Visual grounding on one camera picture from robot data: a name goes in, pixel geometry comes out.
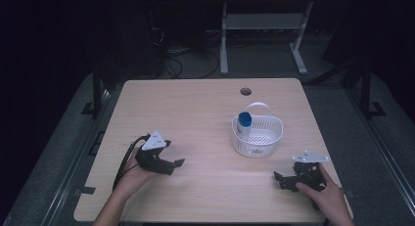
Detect person's right hand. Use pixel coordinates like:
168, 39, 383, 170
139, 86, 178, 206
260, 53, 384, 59
294, 162, 347, 218

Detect white plastic basket with handle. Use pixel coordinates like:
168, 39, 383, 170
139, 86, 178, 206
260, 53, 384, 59
231, 102, 284, 159

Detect black cables on floor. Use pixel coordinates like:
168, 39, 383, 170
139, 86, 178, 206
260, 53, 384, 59
161, 47, 221, 79

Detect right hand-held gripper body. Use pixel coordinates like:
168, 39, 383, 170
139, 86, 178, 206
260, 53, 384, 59
291, 150, 331, 192

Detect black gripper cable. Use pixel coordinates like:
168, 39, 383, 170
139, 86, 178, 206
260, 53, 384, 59
112, 133, 152, 191

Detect person's left hand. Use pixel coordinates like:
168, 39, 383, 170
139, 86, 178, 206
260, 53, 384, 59
113, 148, 161, 202

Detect grey metal desk frame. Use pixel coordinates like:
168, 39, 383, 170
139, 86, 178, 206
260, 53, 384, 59
218, 0, 315, 76

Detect white bottle with blue cap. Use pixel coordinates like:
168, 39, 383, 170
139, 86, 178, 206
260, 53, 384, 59
236, 111, 254, 141

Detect grey metal rail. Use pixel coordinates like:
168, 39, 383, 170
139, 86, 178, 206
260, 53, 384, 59
41, 88, 111, 226
347, 88, 415, 217

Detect black metal stand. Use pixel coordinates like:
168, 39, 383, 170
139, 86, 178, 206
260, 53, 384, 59
359, 60, 388, 120
81, 64, 112, 118

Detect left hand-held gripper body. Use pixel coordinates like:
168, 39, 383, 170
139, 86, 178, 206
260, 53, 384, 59
134, 129, 175, 176

